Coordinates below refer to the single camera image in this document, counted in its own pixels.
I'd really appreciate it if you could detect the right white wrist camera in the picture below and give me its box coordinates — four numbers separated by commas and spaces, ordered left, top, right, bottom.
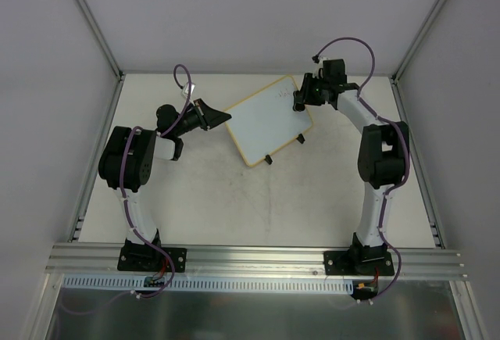
312, 55, 328, 79

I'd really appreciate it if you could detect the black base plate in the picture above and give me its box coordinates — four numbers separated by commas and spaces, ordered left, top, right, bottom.
117, 238, 188, 273
323, 250, 395, 277

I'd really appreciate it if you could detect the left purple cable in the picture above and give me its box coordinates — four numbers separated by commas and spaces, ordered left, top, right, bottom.
58, 63, 195, 314

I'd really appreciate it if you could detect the white slotted cable duct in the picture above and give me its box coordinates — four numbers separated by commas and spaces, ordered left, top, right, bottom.
62, 274, 354, 295

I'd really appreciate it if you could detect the right aluminium frame post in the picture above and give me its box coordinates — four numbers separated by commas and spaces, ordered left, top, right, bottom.
391, 0, 448, 83

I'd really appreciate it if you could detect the aluminium frame post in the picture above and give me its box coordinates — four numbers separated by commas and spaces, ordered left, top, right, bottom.
391, 0, 448, 83
58, 0, 125, 81

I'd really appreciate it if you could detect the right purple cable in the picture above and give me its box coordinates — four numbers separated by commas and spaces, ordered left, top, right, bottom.
311, 37, 411, 310

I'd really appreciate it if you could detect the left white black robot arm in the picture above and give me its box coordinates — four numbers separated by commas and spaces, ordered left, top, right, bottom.
98, 98, 231, 270

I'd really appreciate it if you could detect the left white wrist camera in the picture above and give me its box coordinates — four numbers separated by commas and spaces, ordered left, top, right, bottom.
181, 81, 195, 101

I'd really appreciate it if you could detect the yellow framed whiteboard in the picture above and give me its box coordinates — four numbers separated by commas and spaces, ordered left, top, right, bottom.
224, 75, 313, 167

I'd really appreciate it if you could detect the left black whiteboard foot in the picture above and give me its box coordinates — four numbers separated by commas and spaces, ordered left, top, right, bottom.
264, 155, 273, 165

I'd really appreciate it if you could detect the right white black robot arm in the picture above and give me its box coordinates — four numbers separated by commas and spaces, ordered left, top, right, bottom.
293, 56, 410, 276

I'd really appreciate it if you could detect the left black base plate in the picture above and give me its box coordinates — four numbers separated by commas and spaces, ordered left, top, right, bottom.
117, 238, 188, 273

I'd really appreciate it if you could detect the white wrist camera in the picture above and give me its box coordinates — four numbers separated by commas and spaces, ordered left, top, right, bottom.
312, 55, 328, 79
181, 81, 195, 101

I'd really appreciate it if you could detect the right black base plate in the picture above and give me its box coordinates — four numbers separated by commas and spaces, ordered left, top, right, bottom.
323, 250, 395, 277

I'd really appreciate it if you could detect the left aluminium frame post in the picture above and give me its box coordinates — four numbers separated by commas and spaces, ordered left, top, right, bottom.
58, 0, 125, 81

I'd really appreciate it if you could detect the aluminium mounting rail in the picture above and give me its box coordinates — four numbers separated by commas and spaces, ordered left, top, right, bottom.
45, 242, 470, 281

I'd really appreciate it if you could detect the purple cable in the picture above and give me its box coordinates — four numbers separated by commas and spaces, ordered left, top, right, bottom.
311, 37, 411, 310
58, 63, 195, 314

